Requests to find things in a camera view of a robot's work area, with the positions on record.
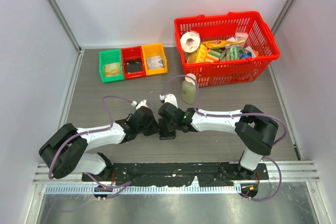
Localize yellow snack bag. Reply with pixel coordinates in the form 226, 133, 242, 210
202, 40, 245, 49

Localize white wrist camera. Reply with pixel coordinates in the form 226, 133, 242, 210
159, 93, 178, 108
131, 99, 148, 109

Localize black cards in red bin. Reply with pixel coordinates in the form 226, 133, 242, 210
125, 58, 143, 73

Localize red plastic bin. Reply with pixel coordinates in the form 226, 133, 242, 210
121, 46, 146, 80

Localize green packaged item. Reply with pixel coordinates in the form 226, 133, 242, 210
220, 46, 246, 61

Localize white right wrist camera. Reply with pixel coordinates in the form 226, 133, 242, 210
159, 93, 178, 108

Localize yellow green sponge pack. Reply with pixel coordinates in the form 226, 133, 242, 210
195, 44, 223, 63

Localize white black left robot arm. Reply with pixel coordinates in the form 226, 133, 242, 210
38, 106, 159, 181

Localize white slotted cable duct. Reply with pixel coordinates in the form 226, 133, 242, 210
45, 184, 241, 195

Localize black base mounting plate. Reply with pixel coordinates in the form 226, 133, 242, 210
93, 162, 269, 187

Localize white toilet paper roll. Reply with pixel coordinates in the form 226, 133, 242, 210
180, 31, 201, 53

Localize gold cards in green bin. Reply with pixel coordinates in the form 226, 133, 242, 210
104, 62, 121, 77

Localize yellow plastic bin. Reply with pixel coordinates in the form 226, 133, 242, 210
141, 43, 168, 76

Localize green plastic bin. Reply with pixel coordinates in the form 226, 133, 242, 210
99, 49, 124, 83

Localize white pink carton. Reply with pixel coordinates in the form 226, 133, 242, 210
235, 32, 249, 41

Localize green liquid soap bottle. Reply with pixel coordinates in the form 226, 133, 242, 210
181, 77, 197, 104

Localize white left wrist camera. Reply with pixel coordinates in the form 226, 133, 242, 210
131, 99, 148, 109

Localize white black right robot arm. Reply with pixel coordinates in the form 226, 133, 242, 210
158, 102, 279, 179

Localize white cards in yellow bin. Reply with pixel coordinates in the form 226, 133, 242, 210
146, 56, 165, 70

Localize red shopping basket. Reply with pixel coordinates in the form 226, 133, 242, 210
174, 11, 280, 87

